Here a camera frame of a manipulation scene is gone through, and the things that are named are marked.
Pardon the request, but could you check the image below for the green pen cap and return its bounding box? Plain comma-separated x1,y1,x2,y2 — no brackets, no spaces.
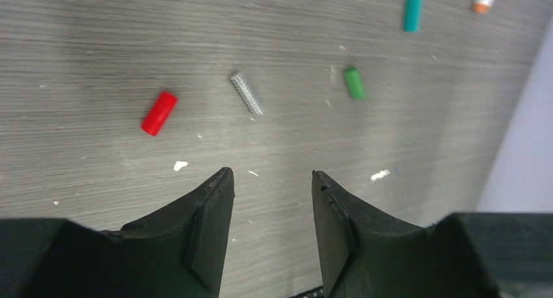
343,67,366,100

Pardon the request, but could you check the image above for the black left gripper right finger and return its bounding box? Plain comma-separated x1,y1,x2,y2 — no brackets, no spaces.
312,171,552,297

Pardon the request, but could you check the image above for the red pen cap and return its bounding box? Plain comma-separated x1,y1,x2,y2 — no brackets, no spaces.
141,91,178,136

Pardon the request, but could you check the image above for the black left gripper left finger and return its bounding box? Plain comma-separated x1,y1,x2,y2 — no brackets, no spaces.
1,168,235,297

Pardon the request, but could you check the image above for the teal pen cap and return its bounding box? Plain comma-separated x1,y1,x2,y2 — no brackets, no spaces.
403,0,423,33

